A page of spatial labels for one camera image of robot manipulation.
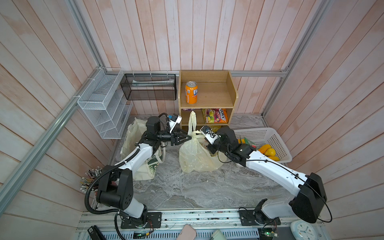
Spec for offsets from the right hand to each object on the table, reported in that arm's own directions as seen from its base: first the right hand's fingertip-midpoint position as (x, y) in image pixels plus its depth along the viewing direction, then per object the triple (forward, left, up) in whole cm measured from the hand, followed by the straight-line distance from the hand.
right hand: (206, 137), depth 80 cm
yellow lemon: (+1, -42, -17) cm, 46 cm away
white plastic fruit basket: (+15, -40, -20) cm, 47 cm away
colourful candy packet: (+19, -3, -2) cm, 19 cm away
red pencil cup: (-25, +58, -3) cm, 63 cm away
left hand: (-5, +9, +5) cm, 11 cm away
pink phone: (-42, +9, -19) cm, 47 cm away
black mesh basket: (+41, +39, +4) cm, 56 cm away
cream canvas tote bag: (+4, +41, -2) cm, 41 cm away
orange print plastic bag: (-10, +6, -3) cm, 12 cm away
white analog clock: (-39, -45, -20) cm, 63 cm away
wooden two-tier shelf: (+30, -7, +9) cm, 32 cm away
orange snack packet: (+18, -12, -3) cm, 22 cm away
